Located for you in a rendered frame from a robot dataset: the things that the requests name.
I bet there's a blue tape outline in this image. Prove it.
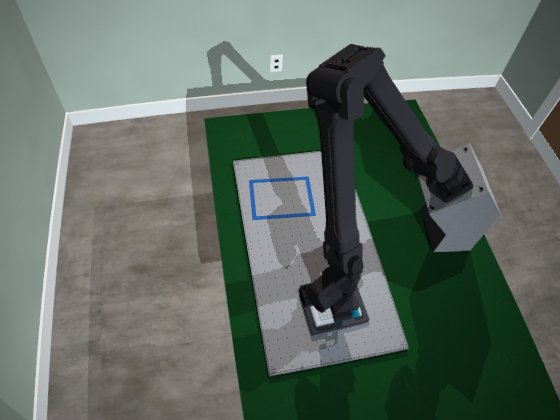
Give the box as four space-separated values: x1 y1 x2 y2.
249 177 316 220

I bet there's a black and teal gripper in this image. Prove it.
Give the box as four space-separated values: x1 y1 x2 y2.
330 290 360 323

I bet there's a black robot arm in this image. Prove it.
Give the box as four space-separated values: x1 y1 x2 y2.
299 44 474 313

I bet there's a white well plate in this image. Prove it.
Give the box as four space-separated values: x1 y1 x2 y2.
310 306 362 327

